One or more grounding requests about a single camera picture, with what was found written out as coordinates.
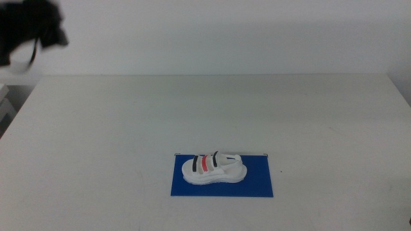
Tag white sandal black red straps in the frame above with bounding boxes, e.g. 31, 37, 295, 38
181, 150, 249, 186

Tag blue rectangular mat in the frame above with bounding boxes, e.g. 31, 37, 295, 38
170, 155, 274, 198

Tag thin dark hanging cable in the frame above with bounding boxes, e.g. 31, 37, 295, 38
26, 37, 41, 72

